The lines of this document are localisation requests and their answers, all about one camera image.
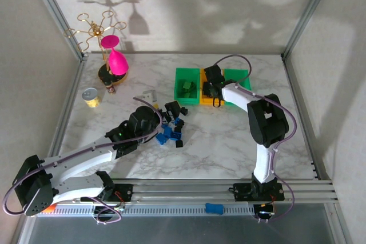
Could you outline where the yellow plastic bin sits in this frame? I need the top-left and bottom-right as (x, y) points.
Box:
(199, 68), (226, 107)

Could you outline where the green plastic bin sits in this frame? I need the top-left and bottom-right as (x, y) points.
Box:
(173, 67), (200, 105)
(224, 69), (252, 107)

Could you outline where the small brown bottle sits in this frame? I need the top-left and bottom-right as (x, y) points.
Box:
(105, 80), (117, 95)

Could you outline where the yellow can with silver lid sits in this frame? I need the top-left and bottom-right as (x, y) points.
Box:
(82, 88), (102, 109)

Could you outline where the pink plastic wine glass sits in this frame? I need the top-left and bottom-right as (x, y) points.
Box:
(100, 34), (129, 75)

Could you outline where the small controller board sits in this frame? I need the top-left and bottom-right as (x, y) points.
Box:
(254, 203), (277, 223)

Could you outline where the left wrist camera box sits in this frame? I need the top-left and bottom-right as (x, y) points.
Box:
(136, 89), (158, 102)

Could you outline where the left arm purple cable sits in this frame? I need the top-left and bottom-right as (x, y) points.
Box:
(2, 97), (164, 225)

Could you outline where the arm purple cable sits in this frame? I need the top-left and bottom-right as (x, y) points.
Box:
(213, 54), (297, 224)
(2, 97), (164, 225)

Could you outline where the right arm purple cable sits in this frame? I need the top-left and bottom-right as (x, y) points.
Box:
(213, 54), (297, 224)

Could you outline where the gold wire glass rack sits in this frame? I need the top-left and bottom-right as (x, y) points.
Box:
(63, 11), (130, 85)

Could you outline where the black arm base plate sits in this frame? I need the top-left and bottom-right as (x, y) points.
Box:
(81, 183), (134, 202)
(233, 182), (286, 202)

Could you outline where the aluminium table side rail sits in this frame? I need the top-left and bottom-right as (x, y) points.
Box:
(45, 55), (89, 183)
(283, 54), (334, 182)

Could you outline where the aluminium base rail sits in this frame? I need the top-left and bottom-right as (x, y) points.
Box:
(28, 179), (340, 206)

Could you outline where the grey slotted cable duct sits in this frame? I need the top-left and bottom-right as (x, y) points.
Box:
(35, 204), (258, 218)

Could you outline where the aluminium frame post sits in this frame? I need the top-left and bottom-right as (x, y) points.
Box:
(25, 0), (88, 61)
(281, 0), (338, 59)

